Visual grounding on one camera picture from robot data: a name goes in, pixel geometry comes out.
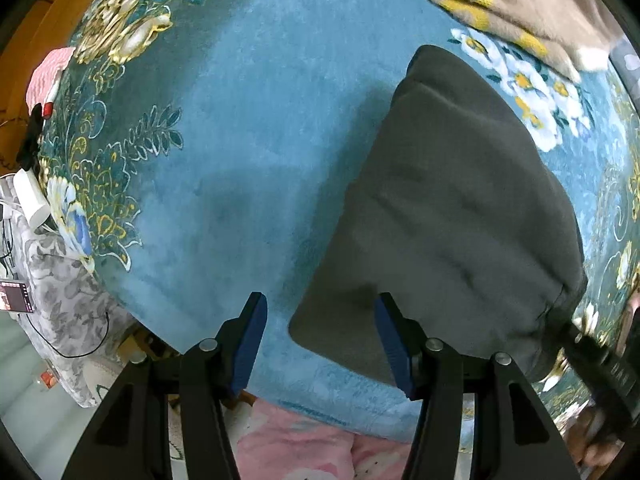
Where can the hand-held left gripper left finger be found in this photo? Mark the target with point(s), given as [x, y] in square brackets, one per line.
[248, 340]

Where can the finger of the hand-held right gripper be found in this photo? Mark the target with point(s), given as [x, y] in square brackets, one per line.
[577, 342]

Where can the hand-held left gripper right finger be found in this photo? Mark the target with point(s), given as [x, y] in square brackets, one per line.
[395, 345]

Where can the dark grey garment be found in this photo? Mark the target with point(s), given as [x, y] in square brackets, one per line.
[450, 210]

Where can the person's right hand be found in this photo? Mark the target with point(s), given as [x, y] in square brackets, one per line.
[595, 445]

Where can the pink floral bed sheet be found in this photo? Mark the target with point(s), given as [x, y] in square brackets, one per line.
[300, 440]

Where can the grey floral quilt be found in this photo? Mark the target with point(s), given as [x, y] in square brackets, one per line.
[65, 300]

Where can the blue floral blanket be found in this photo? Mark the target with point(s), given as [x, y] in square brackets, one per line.
[240, 125]

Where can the smartphone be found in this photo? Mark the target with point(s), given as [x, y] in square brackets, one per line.
[14, 297]

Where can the white power adapter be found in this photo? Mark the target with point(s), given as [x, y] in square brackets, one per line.
[31, 197]

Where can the black clip device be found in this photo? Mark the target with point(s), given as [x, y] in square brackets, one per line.
[31, 132]

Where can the pink knitted cloth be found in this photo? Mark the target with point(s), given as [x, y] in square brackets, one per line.
[47, 72]

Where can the beige and yellow garment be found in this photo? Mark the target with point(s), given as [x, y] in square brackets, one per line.
[530, 0]

